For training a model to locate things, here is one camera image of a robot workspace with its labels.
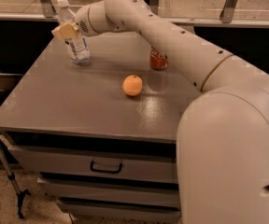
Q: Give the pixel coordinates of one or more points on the black drawer handle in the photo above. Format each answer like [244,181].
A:
[105,168]

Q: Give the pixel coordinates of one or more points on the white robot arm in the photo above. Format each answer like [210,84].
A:
[223,135]

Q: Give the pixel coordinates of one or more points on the orange fruit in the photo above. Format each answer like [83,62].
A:
[132,85]

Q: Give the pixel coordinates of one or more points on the metal tripod leg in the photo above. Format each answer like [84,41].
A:
[11,177]

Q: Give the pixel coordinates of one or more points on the clear blue plastic water bottle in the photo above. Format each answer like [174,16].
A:
[77,48]

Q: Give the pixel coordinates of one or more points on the middle grey drawer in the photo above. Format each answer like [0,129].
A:
[110,192]

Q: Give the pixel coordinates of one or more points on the left metal railing post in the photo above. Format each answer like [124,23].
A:
[48,9]

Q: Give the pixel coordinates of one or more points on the top grey drawer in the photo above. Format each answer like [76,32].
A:
[77,162]

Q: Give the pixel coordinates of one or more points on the right metal railing post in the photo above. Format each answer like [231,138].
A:
[227,13]

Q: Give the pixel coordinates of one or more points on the grey drawer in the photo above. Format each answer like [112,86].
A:
[77,162]
[110,192]
[119,211]

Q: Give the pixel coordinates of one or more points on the bottom grey drawer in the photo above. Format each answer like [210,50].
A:
[119,211]

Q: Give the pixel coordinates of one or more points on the red cola can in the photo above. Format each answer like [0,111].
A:
[156,60]

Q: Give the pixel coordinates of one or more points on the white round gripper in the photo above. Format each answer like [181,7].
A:
[81,22]

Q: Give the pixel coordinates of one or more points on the grey drawer cabinet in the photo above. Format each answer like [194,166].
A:
[62,105]

